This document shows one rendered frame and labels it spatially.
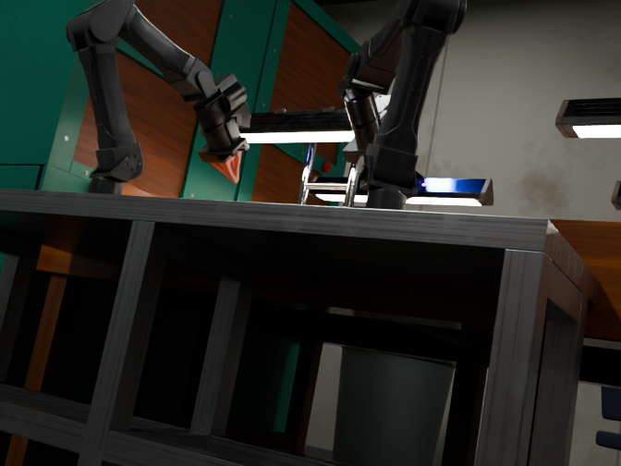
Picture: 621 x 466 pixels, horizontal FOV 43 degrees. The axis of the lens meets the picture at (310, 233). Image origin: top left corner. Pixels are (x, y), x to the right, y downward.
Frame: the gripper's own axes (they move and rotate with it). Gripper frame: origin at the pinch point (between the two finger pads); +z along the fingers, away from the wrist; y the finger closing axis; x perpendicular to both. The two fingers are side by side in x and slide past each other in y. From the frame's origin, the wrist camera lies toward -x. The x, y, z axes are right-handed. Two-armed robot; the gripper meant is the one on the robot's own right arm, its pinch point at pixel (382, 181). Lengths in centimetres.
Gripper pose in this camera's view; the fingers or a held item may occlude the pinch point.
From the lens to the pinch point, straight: 159.2
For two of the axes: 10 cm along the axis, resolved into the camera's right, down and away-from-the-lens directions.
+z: 2.8, 8.2, 5.1
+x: -4.7, 5.8, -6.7
